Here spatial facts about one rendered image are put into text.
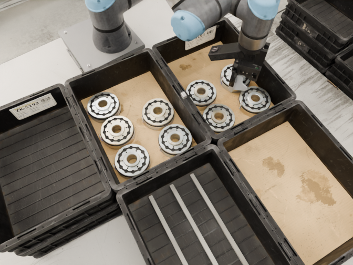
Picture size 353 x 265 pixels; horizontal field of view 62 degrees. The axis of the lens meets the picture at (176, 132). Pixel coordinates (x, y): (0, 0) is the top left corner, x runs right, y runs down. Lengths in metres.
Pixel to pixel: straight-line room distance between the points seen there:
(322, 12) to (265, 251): 1.47
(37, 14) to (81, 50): 1.59
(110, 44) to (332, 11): 1.34
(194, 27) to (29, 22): 2.14
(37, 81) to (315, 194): 1.09
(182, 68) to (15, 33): 1.85
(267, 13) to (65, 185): 0.71
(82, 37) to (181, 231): 0.83
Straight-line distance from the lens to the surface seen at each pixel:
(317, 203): 0.93
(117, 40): 1.15
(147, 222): 0.84
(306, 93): 1.27
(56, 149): 0.98
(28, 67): 1.39
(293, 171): 0.94
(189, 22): 0.71
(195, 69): 1.07
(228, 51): 0.89
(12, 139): 1.05
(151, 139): 0.92
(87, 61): 1.17
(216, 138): 0.81
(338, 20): 1.98
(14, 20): 2.81
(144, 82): 1.04
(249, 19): 0.78
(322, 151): 0.96
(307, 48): 1.87
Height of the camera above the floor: 1.65
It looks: 62 degrees down
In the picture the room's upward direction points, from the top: straight up
